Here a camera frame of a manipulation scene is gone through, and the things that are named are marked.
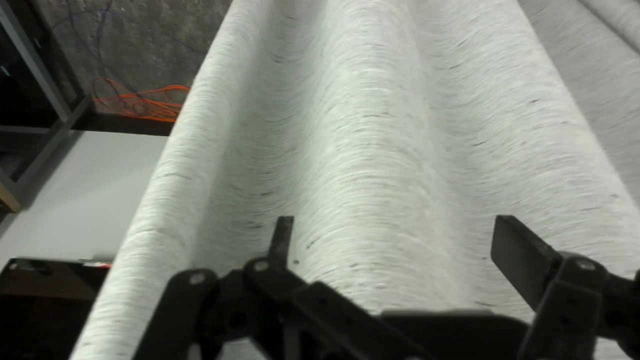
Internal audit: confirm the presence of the white grey fabric curtain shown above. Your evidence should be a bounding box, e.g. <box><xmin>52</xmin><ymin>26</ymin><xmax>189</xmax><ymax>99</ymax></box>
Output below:
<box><xmin>68</xmin><ymin>0</ymin><xmax>640</xmax><ymax>360</ymax></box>

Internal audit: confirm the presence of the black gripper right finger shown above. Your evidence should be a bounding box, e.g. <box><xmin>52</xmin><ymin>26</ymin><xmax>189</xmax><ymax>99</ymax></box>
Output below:
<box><xmin>490</xmin><ymin>213</ymin><xmax>640</xmax><ymax>360</ymax></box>

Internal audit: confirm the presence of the orange cable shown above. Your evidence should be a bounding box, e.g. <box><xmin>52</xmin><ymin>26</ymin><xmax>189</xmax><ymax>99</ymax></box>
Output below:
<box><xmin>88</xmin><ymin>73</ymin><xmax>191</xmax><ymax>125</ymax></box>

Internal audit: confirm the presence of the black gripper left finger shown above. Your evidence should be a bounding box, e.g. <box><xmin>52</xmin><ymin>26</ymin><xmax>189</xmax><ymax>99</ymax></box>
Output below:
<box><xmin>131</xmin><ymin>213</ymin><xmax>427</xmax><ymax>360</ymax></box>

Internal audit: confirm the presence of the dark metal frame leg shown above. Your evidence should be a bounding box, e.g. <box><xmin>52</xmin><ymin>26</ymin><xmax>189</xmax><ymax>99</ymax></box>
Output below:
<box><xmin>0</xmin><ymin>0</ymin><xmax>92</xmax><ymax>216</ymax></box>

